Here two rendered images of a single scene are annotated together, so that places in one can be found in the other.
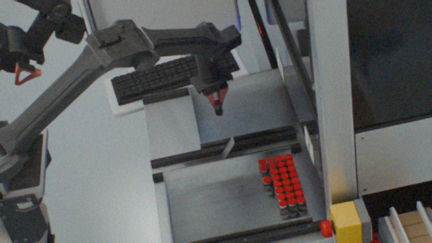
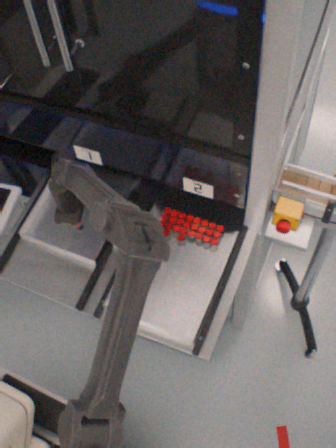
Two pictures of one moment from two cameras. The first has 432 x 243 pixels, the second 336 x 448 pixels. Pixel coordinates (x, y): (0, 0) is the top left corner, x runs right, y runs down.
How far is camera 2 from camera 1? 128 cm
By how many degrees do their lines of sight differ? 41
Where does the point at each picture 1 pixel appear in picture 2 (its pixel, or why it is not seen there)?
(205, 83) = (73, 212)
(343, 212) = (288, 207)
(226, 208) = (173, 282)
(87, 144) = not seen: outside the picture
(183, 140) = (68, 271)
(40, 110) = (122, 357)
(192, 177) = not seen: hidden behind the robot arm
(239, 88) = (48, 200)
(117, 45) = (148, 232)
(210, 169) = not seen: hidden behind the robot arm
